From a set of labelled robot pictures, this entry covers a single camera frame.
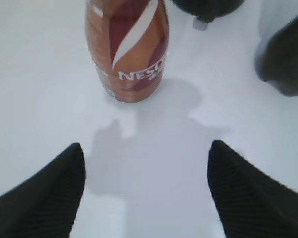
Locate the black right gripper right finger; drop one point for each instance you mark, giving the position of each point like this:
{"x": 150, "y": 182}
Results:
{"x": 250, "y": 204}

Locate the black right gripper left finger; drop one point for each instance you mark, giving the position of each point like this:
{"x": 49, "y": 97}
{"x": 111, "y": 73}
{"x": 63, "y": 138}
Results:
{"x": 46, "y": 204}

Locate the brown coffee drink bottle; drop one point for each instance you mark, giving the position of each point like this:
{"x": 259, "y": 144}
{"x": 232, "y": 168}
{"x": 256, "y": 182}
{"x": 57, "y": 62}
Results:
{"x": 128, "y": 41}

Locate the cola bottle red label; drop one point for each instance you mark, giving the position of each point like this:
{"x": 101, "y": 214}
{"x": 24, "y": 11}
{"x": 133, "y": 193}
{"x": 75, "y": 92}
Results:
{"x": 277, "y": 64}

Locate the black ceramic mug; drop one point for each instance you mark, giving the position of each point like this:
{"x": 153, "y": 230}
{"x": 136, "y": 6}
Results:
{"x": 206, "y": 11}

